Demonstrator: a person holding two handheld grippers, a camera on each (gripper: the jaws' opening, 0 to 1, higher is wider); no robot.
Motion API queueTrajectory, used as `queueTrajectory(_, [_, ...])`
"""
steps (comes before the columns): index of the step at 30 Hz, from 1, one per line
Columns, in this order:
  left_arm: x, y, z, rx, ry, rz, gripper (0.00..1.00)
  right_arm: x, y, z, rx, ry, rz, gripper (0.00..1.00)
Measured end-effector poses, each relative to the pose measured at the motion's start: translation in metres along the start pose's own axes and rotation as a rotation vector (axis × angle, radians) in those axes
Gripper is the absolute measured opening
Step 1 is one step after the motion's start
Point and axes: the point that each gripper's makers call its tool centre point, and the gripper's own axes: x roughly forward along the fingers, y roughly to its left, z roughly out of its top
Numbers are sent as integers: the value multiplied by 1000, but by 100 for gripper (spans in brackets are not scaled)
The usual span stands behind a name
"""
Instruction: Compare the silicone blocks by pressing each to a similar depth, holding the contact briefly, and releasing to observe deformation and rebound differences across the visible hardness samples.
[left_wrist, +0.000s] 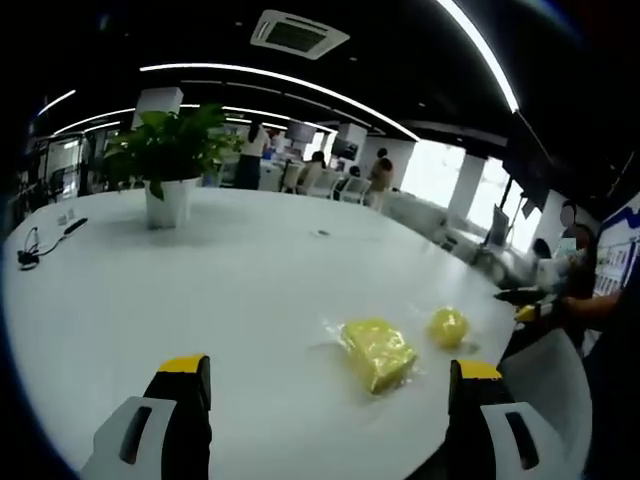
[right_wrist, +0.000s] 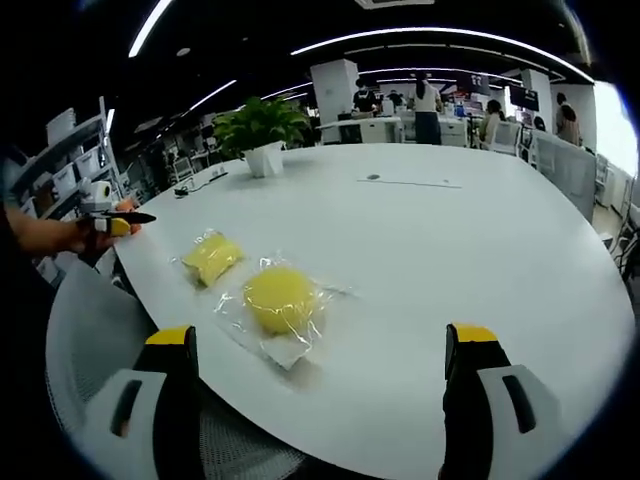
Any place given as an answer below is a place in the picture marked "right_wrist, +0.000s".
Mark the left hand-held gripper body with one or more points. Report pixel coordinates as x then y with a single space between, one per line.
96 196

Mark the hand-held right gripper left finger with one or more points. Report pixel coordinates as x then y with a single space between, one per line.
150 400

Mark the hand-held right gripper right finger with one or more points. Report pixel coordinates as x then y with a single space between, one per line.
480 400

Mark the bagged square yellow silicone block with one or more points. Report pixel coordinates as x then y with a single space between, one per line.
212 257

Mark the bagged round yellow silicone block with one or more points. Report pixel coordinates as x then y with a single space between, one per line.
282 300

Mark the metal storage shelf with boxes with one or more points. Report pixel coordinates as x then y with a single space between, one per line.
65 160

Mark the white mesh office chair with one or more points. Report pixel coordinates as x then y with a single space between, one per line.
100 320

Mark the green plant in white pot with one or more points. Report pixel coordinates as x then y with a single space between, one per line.
262 127

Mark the straight ceiling light strip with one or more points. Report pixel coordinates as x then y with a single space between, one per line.
149 27

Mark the white mesh chair back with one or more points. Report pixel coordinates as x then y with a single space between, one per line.
565 170

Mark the white background desk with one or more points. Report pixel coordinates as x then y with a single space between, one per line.
370 129

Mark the dark monitor screen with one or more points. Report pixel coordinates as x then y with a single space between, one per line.
523 98

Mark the curved ceiling light strip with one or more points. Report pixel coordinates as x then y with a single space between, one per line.
440 34

